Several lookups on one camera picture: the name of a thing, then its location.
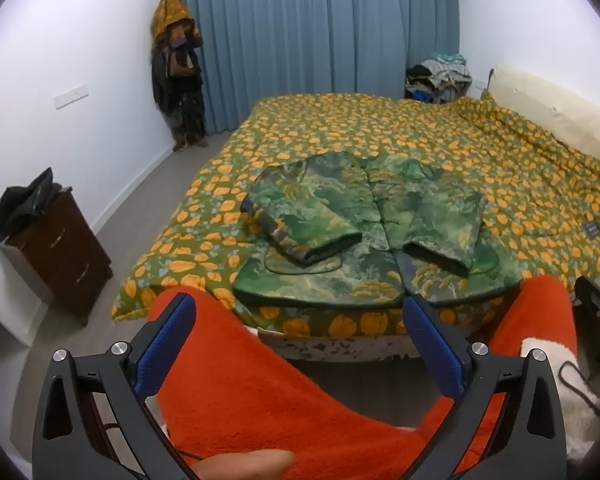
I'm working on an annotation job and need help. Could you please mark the dark wooden nightstand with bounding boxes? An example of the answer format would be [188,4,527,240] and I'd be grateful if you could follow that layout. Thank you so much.
[2,187,115,326]

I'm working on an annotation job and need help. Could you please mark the patterned bed base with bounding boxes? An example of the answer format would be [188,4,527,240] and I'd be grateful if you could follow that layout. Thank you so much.
[245,327,431,362]

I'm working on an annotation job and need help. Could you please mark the person's left hand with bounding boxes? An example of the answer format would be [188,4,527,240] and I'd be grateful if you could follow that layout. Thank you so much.
[189,448,296,480]

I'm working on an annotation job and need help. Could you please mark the orange fleece clothing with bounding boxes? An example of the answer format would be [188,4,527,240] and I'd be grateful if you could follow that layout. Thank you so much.
[145,275,600,480]

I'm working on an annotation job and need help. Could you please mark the green orange floral quilt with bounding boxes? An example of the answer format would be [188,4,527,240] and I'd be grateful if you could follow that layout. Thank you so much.
[111,92,600,339]

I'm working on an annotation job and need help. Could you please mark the black cord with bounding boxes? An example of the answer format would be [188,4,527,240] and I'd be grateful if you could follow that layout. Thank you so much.
[557,360,600,421]

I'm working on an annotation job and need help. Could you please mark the dark cloth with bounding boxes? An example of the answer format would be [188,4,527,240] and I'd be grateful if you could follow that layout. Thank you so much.
[0,167,63,241]

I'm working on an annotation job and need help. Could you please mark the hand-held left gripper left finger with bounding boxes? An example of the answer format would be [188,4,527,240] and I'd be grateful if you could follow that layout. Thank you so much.
[31,291,201,480]

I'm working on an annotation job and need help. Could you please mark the cream padded headboard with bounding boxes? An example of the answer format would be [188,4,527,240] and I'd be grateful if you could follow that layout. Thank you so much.
[487,64,600,166]

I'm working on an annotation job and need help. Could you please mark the pile of clothes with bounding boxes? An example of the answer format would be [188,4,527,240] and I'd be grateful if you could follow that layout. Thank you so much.
[405,52,473,106]

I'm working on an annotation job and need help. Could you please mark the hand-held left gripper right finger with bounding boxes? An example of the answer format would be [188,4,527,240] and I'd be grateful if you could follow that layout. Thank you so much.
[404,294,567,480]

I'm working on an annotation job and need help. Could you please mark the green landscape print jacket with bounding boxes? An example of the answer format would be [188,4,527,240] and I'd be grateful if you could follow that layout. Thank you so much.
[231,151,523,309]

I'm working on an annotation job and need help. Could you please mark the blue curtain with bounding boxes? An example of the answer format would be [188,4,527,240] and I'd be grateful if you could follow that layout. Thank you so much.
[165,0,461,136]

